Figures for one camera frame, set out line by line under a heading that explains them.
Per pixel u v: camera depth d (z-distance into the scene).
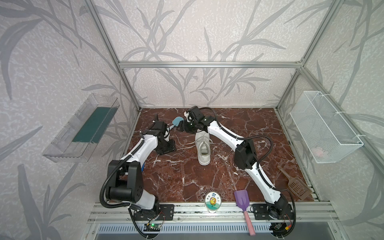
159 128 0.71
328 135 0.61
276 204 0.64
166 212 0.74
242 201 0.77
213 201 0.71
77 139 0.65
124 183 0.43
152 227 0.72
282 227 0.73
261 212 0.74
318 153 0.72
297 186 0.82
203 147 0.91
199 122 0.74
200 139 0.95
